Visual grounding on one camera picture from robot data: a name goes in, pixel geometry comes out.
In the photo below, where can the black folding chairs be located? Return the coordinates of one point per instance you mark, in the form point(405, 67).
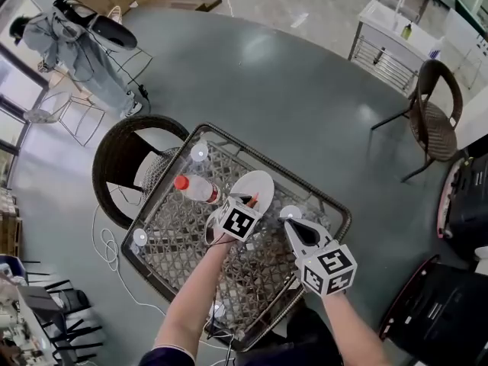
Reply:
point(65, 311)

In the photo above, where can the round wooden side table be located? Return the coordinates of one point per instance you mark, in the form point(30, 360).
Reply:
point(63, 78)

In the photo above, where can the dark wicker chair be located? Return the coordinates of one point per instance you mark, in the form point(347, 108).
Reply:
point(434, 128)
point(114, 155)

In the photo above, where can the white sink cabinet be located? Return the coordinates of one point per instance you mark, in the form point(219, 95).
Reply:
point(392, 44)

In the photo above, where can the dark soap bottle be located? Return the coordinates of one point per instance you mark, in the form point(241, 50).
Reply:
point(406, 31)

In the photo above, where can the flat wooden boards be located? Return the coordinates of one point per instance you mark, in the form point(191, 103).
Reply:
point(183, 3)

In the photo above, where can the clear red-capped water bottle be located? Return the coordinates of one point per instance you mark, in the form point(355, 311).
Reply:
point(198, 188)

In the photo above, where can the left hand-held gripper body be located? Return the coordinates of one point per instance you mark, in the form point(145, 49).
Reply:
point(238, 219)

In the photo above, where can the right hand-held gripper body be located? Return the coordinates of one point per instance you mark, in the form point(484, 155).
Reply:
point(328, 269)

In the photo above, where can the glass double door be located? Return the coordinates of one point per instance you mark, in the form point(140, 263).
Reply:
point(15, 101)

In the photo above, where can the white plate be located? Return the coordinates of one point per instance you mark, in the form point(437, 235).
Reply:
point(253, 183)

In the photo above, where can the person's dark clothing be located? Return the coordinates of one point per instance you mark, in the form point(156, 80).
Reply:
point(297, 338)

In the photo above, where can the white spray bottle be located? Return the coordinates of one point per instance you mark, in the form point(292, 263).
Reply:
point(437, 50)

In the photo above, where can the cluttered white workbench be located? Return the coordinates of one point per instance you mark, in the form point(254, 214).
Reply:
point(19, 326)

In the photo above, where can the black open suitcase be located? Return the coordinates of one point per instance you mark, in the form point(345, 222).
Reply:
point(467, 204)

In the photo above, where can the person's left forearm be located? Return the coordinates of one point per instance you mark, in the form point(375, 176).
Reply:
point(194, 296)

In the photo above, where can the white suction pad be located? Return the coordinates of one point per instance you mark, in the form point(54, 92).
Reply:
point(218, 310)
point(199, 151)
point(290, 212)
point(140, 237)

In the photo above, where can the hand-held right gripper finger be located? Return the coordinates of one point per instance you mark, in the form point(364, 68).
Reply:
point(318, 235)
point(297, 242)

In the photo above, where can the white sink faucet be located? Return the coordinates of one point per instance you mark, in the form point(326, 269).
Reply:
point(400, 0)

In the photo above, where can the black red-trimmed suitcase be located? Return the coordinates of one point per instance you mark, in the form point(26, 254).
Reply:
point(442, 311)

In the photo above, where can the glass-topped wicker table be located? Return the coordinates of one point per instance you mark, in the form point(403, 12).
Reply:
point(190, 250)

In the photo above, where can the person's right forearm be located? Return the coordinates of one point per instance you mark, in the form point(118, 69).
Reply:
point(350, 330)

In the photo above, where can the stack of cardboard boxes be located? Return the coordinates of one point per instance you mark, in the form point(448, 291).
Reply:
point(9, 223)

